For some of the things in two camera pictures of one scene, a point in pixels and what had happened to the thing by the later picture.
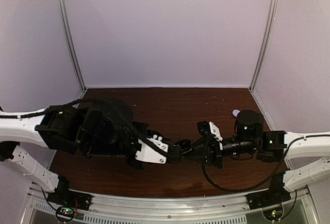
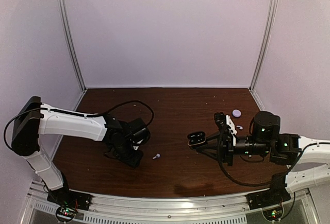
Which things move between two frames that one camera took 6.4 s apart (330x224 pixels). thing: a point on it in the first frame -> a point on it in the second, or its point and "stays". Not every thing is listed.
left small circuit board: x=65 y=213 stays
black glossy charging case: x=185 y=145 -> x=196 y=138
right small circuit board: x=274 y=214 stays
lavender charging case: x=235 y=112 stays
